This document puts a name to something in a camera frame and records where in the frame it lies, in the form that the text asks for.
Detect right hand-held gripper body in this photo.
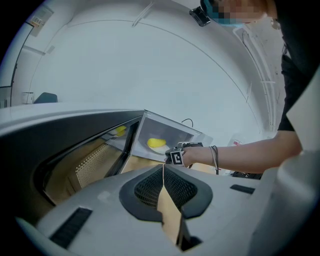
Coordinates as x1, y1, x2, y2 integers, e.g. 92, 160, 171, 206
164, 141, 205, 167

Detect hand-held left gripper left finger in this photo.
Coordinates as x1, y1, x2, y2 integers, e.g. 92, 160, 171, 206
36, 163, 181, 256

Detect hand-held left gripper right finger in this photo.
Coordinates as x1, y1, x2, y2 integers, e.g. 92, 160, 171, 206
162, 163, 263, 256

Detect yellow corn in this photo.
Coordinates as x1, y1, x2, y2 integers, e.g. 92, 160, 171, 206
146, 137, 167, 149

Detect person's right forearm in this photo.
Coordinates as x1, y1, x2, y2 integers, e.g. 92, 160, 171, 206
183, 129, 304, 174

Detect white plate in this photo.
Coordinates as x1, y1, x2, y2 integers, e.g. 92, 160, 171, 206
146, 144, 173, 156

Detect thin wrist bands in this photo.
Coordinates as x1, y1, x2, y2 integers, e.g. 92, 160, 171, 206
208, 145, 220, 176

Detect red label packet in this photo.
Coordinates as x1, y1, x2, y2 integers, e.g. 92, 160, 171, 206
226, 133, 247, 148

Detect dark chair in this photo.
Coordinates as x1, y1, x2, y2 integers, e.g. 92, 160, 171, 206
33, 92, 59, 104

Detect blue face mask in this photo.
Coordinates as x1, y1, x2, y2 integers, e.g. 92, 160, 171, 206
214, 15, 245, 29

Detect white box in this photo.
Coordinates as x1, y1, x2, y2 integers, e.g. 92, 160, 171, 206
21, 91, 35, 104

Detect person's black shirt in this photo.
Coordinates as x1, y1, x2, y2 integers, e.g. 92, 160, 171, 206
273, 0, 320, 133

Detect white wall conduit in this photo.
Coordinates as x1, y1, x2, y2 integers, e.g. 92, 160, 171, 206
233, 26, 280, 132

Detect black head camera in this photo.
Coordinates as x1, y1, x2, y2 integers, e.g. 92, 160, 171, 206
188, 5, 212, 28

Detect wall notice panel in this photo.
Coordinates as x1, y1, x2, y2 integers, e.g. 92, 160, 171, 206
24, 4, 55, 38

